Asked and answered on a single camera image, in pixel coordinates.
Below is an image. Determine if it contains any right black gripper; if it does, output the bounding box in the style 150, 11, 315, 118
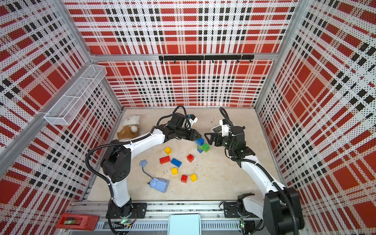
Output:
204, 133, 235, 151

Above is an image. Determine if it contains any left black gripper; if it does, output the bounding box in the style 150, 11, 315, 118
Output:
175, 127, 202, 141

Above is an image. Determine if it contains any blue square lego brick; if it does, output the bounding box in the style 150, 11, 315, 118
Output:
195, 138, 205, 146

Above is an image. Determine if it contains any lime green long lego brick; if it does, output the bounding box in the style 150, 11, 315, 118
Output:
201, 144, 210, 153

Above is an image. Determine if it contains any red small lego brick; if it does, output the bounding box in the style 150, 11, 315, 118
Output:
187, 154, 194, 163

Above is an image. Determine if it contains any blue long lego brick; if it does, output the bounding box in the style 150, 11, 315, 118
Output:
170, 158, 182, 167

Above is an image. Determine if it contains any red square lego brick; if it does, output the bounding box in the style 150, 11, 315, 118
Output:
181, 175, 188, 184

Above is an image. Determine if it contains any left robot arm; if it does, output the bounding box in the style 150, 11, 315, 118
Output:
85, 109, 201, 219

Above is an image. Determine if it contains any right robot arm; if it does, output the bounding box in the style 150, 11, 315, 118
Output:
204, 107, 305, 235

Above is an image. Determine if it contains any yellow tall lego brick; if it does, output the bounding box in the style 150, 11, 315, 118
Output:
164, 147, 172, 155

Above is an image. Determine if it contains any red long lego brick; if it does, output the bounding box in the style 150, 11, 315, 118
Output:
159, 156, 171, 164

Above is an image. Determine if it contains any yellow square lego brick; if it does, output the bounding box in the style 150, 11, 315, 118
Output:
171, 167, 178, 175

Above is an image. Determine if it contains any yellow small lego brick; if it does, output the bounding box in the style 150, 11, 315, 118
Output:
190, 174, 198, 182

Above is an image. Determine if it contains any white digital clock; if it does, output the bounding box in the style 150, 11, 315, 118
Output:
211, 125, 222, 133

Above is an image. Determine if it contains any white teddy bear brown shirt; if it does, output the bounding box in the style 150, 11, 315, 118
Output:
117, 115, 140, 141

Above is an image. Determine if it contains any light blue tray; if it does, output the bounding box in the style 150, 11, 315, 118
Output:
167, 214, 202, 235

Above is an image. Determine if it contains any red tool box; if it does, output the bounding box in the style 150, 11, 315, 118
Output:
56, 213, 99, 231

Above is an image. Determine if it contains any light blue charger with cable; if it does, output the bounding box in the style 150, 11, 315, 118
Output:
139, 160, 169, 193

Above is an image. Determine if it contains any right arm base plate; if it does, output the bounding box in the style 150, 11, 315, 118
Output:
220, 201, 258, 218

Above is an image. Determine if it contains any black hook rail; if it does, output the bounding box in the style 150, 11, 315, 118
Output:
159, 54, 255, 63

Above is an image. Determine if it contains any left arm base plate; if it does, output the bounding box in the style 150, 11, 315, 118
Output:
106, 200, 147, 219

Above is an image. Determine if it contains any white wire mesh basket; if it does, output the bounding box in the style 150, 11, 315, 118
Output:
44, 64, 107, 126

